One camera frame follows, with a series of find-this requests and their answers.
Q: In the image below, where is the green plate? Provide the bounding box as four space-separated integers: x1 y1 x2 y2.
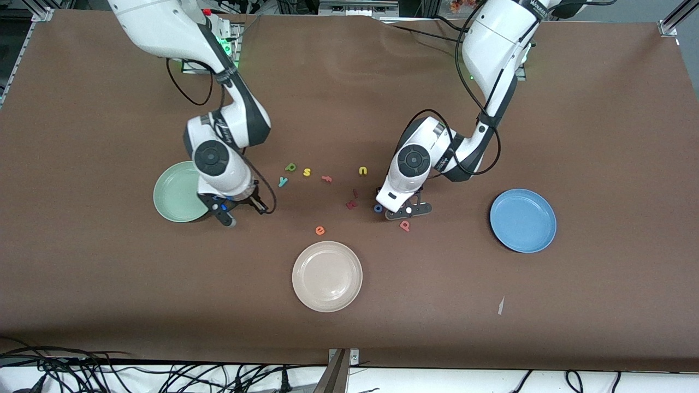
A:
153 160 211 223

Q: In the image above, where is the beige plate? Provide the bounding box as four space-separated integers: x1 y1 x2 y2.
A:
292 241 363 313

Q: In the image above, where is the blue plate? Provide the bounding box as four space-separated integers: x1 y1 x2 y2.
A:
489 188 558 254

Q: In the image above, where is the brown table cover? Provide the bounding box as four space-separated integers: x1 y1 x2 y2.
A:
0 10 699 373

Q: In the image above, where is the dark angled bar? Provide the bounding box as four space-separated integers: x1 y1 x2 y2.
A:
312 349 350 393

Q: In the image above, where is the grey device box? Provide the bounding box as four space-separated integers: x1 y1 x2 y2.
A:
319 0 399 16

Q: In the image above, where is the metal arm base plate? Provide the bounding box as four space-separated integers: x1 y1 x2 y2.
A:
181 23 242 75

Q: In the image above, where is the silver bracket plate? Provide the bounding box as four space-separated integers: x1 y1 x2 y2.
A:
328 348 361 366

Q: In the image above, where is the aluminium frame profile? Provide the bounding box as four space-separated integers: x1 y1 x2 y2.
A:
0 0 55 104
658 0 699 38

